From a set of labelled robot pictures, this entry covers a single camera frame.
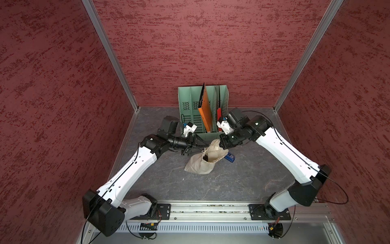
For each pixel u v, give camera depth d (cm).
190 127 67
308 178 41
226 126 66
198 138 62
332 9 71
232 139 60
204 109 83
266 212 66
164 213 74
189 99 100
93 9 71
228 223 71
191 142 59
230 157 90
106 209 37
